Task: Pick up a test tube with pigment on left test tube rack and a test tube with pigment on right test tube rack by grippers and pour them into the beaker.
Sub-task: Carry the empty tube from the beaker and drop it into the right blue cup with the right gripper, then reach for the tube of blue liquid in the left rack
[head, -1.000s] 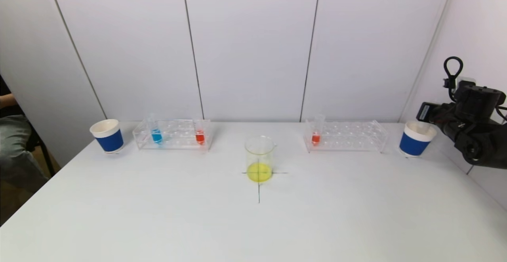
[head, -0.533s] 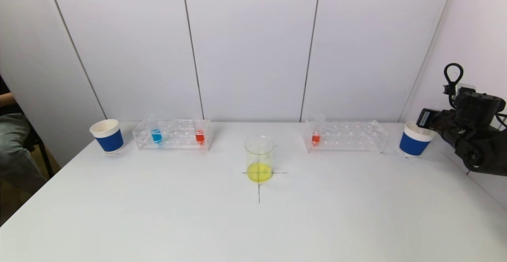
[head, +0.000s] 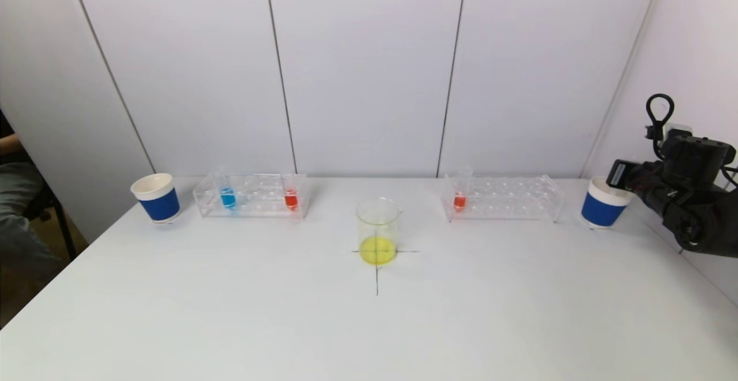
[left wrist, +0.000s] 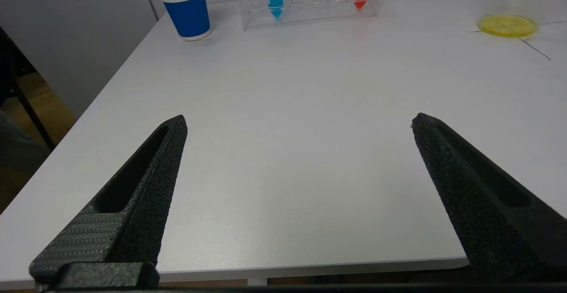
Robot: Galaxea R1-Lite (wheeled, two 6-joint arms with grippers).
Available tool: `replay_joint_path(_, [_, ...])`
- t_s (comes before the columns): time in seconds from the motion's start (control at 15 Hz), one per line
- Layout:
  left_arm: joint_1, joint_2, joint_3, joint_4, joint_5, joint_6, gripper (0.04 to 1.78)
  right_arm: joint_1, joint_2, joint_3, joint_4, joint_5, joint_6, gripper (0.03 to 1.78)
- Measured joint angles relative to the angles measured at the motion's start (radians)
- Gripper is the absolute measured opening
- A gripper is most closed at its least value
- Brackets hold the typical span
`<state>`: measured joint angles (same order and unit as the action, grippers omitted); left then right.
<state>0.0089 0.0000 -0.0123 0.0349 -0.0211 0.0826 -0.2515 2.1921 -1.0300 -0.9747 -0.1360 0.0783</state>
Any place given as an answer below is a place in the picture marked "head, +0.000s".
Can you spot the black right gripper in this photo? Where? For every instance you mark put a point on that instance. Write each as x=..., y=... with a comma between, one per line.
x=618, y=174

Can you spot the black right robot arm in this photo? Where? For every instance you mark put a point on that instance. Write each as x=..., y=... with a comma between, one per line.
x=703, y=208

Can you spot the bystander bare forearm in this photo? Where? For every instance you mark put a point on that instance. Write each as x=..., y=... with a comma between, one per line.
x=8, y=146

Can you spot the clear acrylic test tube rack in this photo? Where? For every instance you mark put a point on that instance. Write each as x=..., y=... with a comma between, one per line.
x=259, y=202
x=507, y=203

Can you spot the test tube with red liquid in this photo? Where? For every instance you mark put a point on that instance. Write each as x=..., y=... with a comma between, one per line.
x=459, y=201
x=291, y=199

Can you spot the clear glass beaker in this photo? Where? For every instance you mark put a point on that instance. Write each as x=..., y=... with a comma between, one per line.
x=377, y=242

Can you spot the test tube with blue liquid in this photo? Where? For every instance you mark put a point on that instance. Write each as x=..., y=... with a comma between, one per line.
x=228, y=198

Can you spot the blue white paper cup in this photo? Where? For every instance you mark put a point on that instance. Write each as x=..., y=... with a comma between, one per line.
x=160, y=205
x=599, y=211

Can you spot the black chair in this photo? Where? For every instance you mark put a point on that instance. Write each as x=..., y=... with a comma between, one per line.
x=55, y=214

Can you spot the bystander grey trousers leg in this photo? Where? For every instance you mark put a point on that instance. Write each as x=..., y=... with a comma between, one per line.
x=20, y=214

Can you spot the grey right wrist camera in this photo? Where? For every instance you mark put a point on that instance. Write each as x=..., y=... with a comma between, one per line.
x=679, y=134

